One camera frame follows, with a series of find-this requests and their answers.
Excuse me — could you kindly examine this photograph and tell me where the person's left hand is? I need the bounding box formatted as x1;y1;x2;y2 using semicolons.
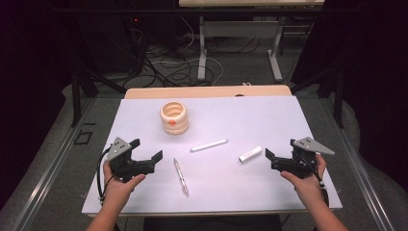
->
102;160;147;206

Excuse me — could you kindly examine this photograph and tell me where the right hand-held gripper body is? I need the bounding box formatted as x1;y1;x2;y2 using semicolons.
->
275;137;336;180

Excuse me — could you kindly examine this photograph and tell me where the hand-held gripper cable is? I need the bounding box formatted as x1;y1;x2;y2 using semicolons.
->
96;146;114;206
301;155;330;208

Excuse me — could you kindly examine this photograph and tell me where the light wooden table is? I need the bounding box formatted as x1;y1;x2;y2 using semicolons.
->
86;85;342;218

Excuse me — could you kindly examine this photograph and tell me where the long white marker pen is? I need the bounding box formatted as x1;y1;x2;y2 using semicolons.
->
190;138;229;153

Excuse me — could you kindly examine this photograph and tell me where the white floor cable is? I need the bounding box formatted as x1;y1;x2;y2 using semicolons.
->
150;15;225;86

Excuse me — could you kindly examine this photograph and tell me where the clear ballpoint pen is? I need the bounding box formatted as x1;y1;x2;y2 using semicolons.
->
172;157;191;197

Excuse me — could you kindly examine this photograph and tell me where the cream ringed pen holder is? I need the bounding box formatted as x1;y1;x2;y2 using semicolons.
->
159;101;191;136

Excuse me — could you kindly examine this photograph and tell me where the black equipment with red light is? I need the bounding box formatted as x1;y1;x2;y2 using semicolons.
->
76;13;145;75

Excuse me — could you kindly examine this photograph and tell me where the person's dark clothing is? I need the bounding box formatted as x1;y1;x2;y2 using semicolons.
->
142;215;283;231

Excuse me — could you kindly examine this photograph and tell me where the short white tube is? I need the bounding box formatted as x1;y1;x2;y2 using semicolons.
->
238;145;264;164

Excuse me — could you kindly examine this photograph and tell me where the left hand-held gripper cable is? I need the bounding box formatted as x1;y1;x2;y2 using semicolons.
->
96;146;114;206

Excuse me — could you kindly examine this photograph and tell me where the right hand-held gripper cable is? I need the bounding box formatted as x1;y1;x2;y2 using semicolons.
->
301;155;330;208

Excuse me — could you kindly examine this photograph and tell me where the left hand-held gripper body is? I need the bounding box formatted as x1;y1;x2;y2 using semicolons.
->
105;137;148;184

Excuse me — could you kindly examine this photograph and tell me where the white-legged desk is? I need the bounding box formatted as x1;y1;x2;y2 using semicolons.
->
178;0;325;82

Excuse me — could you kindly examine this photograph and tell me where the black metal stand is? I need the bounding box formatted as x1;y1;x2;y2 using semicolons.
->
70;61;128;128
290;64;344;129

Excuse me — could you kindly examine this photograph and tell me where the large white table sheet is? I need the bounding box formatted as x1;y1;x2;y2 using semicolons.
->
81;95;344;216

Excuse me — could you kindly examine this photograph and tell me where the tangle of black floor cables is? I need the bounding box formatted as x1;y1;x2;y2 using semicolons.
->
128;18;225;89

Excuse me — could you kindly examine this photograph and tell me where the person's right hand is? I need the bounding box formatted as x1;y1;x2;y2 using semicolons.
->
279;153;327;201

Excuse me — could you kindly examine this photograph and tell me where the aluminium floor rail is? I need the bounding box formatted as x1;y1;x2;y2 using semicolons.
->
320;95;394;231
11;95;97;231

